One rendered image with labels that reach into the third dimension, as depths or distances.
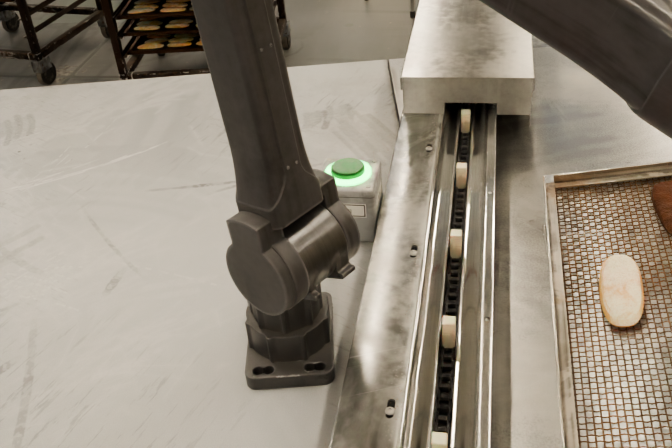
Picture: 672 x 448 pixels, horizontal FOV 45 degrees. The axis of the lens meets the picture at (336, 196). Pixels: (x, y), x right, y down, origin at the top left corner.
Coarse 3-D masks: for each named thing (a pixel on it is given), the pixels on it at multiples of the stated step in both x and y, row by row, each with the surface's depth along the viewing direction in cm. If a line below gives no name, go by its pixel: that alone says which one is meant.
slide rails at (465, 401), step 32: (448, 128) 111; (480, 128) 110; (448, 160) 104; (480, 160) 104; (448, 192) 98; (480, 192) 98; (448, 224) 93; (480, 224) 92; (480, 256) 87; (480, 288) 83; (480, 320) 79; (416, 352) 76; (416, 384) 73; (416, 416) 70
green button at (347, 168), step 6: (336, 162) 95; (342, 162) 95; (348, 162) 95; (354, 162) 95; (360, 162) 95; (336, 168) 94; (342, 168) 94; (348, 168) 94; (354, 168) 94; (360, 168) 94; (336, 174) 93; (342, 174) 93; (348, 174) 93; (354, 174) 93; (360, 174) 93
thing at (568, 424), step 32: (544, 192) 88; (608, 192) 87; (576, 224) 84; (608, 224) 83; (640, 224) 81; (608, 256) 78; (640, 256) 77; (576, 288) 76; (608, 352) 68; (608, 416) 63; (640, 416) 62
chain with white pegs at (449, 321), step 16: (464, 112) 110; (464, 128) 111; (464, 144) 110; (464, 160) 106; (464, 176) 99; (464, 192) 99; (464, 208) 97; (448, 272) 87; (448, 288) 85; (448, 304) 83; (448, 320) 77; (448, 336) 77; (448, 368) 76; (448, 384) 74; (448, 400) 73; (448, 416) 71; (432, 432) 66; (448, 432) 69
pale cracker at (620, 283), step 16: (624, 256) 77; (608, 272) 75; (624, 272) 74; (608, 288) 73; (624, 288) 73; (640, 288) 73; (608, 304) 72; (624, 304) 71; (640, 304) 71; (608, 320) 71; (624, 320) 70
